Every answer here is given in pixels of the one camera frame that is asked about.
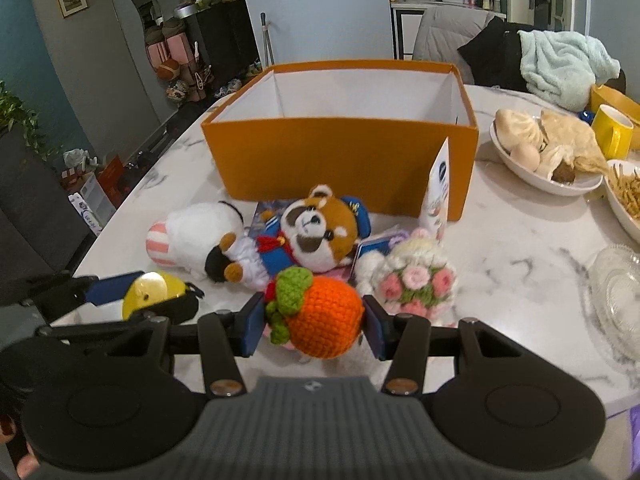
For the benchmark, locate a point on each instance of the crochet bunny with flowers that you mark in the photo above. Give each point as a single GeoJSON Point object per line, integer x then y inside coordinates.
{"type": "Point", "coordinates": [411, 275]}

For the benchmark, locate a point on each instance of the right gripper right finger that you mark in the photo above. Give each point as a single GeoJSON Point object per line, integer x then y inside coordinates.
{"type": "Point", "coordinates": [404, 341]}

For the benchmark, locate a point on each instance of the framed wall picture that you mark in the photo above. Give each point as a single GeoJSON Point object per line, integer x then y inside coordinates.
{"type": "Point", "coordinates": [71, 7]}

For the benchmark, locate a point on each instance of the orange crochet fruit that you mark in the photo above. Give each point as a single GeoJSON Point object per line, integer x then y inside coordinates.
{"type": "Point", "coordinates": [320, 314]}

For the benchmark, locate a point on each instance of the green houseplant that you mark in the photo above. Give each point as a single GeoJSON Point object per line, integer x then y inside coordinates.
{"type": "Point", "coordinates": [15, 115]}

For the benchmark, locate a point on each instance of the Vaseline lotion tube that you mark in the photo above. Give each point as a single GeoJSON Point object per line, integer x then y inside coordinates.
{"type": "Point", "coordinates": [434, 210]}

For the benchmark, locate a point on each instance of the clear glass plate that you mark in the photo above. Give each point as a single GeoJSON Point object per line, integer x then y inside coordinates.
{"type": "Point", "coordinates": [614, 284]}

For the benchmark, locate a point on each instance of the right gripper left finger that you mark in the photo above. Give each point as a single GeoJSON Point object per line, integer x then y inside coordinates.
{"type": "Point", "coordinates": [224, 336]}

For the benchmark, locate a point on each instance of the grey puffer jacket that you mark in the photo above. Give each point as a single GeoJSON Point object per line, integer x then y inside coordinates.
{"type": "Point", "coordinates": [443, 30]}

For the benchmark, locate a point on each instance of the white bowl with buns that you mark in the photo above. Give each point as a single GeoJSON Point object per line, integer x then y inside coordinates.
{"type": "Point", "coordinates": [554, 152]}

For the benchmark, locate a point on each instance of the yellow round toy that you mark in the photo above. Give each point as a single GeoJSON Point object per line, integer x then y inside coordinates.
{"type": "Point", "coordinates": [151, 288]}

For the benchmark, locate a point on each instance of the white plush with striped foot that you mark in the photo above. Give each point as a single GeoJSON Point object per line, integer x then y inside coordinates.
{"type": "Point", "coordinates": [189, 239]}

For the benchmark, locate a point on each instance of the white cabinet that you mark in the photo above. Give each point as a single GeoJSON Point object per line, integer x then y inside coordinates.
{"type": "Point", "coordinates": [406, 19]}

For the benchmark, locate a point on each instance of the red panda sailor plush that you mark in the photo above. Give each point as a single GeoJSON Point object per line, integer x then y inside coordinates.
{"type": "Point", "coordinates": [246, 267]}

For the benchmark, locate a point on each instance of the white bowl with fries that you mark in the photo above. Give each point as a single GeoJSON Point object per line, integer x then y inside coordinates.
{"type": "Point", "coordinates": [622, 189]}

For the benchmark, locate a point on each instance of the yellow bowl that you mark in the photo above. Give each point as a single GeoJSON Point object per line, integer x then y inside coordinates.
{"type": "Point", "coordinates": [606, 95]}

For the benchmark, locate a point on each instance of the black jacket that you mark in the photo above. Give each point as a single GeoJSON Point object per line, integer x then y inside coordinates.
{"type": "Point", "coordinates": [494, 55]}

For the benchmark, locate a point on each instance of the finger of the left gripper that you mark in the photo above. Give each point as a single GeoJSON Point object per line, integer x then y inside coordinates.
{"type": "Point", "coordinates": [111, 289]}
{"type": "Point", "coordinates": [178, 310]}

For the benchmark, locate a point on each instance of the yellow mug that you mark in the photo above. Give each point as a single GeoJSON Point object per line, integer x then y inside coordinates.
{"type": "Point", "coordinates": [613, 132]}

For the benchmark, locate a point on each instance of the orange storage box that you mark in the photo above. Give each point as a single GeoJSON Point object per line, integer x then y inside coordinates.
{"type": "Point", "coordinates": [367, 128]}

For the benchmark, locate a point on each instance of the light blue fluffy towel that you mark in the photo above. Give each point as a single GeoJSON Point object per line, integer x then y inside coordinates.
{"type": "Point", "coordinates": [561, 67]}

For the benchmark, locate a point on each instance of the person left hand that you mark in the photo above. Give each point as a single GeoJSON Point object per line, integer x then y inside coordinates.
{"type": "Point", "coordinates": [21, 457]}

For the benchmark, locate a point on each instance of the photo card box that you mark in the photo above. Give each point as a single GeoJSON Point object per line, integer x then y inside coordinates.
{"type": "Point", "coordinates": [375, 247]}

